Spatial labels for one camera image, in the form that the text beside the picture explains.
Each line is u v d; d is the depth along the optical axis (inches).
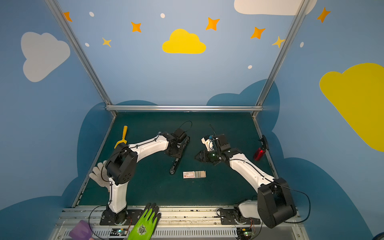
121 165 20.2
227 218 29.3
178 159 36.6
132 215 29.6
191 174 34.8
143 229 27.7
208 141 30.8
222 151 26.0
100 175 34.8
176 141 30.2
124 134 42.0
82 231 27.5
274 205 16.5
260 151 35.2
